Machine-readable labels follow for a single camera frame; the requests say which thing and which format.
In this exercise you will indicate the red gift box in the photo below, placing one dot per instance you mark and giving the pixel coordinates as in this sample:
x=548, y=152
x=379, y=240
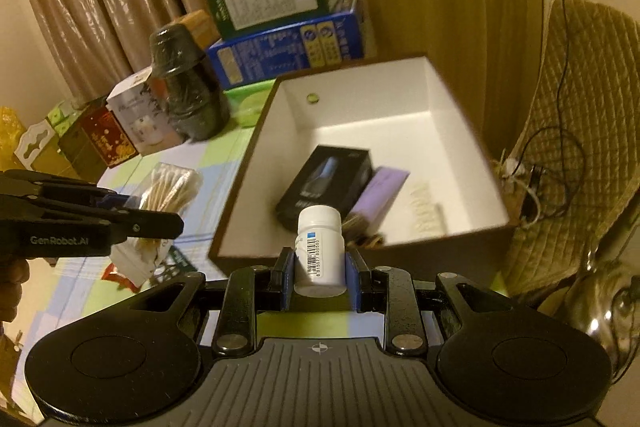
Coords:
x=107, y=142

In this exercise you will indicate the dark wrapped jar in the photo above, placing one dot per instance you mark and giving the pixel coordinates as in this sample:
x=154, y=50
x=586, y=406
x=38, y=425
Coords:
x=190, y=107

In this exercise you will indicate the red snack packet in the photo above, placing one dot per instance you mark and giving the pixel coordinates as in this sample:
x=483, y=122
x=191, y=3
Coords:
x=125, y=279

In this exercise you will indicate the yellow curtain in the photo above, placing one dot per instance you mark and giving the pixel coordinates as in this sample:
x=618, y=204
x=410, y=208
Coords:
x=450, y=7

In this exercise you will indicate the white appliance box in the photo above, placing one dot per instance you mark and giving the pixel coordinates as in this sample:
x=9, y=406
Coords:
x=135, y=122

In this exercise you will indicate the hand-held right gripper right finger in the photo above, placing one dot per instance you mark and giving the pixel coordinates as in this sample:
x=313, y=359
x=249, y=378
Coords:
x=351, y=282

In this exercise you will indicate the metal floor fan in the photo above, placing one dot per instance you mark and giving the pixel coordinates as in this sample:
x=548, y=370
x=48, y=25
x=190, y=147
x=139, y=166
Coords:
x=600, y=307

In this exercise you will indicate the purple cosmetic tube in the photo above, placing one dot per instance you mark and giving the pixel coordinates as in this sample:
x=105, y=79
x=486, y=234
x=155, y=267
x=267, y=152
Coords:
x=382, y=192

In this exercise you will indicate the clear cotton swab box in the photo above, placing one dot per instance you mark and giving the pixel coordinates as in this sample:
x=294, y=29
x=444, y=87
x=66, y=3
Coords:
x=172, y=184

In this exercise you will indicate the black product box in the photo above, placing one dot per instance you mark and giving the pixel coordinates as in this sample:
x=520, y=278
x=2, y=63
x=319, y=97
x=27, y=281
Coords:
x=325, y=182

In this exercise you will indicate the tan cardboard box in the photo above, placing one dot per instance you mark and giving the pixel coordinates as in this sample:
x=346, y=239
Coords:
x=200, y=27

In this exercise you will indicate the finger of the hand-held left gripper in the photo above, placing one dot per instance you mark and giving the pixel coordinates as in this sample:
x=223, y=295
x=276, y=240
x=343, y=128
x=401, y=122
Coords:
x=145, y=225
x=55, y=189

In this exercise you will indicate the brown cardboard storage box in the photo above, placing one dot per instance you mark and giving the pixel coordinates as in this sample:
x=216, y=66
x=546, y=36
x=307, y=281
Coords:
x=400, y=117

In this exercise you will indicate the yellow plastic bag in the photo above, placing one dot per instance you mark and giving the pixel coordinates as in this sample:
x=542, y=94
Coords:
x=10, y=132

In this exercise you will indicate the light green tissue box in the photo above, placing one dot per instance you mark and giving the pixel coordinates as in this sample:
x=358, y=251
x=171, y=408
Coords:
x=245, y=104

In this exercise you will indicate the white hanger card box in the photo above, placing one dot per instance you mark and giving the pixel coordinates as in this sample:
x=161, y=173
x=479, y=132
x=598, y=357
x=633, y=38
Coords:
x=35, y=142

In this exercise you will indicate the green tissue packs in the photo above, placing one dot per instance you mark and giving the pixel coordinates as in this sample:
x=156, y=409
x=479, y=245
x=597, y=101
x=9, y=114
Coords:
x=65, y=114

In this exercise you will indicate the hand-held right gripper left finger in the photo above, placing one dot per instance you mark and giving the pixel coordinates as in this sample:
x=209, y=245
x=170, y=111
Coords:
x=287, y=282

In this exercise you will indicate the white pill bottle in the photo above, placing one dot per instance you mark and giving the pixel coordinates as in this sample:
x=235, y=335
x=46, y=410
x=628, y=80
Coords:
x=320, y=257

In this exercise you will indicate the person's left hand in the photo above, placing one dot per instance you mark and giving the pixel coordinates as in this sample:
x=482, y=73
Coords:
x=12, y=287

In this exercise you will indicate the chair with quilted cover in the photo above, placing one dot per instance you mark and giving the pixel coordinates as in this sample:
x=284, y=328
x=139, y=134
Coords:
x=590, y=107

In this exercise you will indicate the blue milk carton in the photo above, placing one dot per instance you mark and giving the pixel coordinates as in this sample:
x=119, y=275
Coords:
x=280, y=52

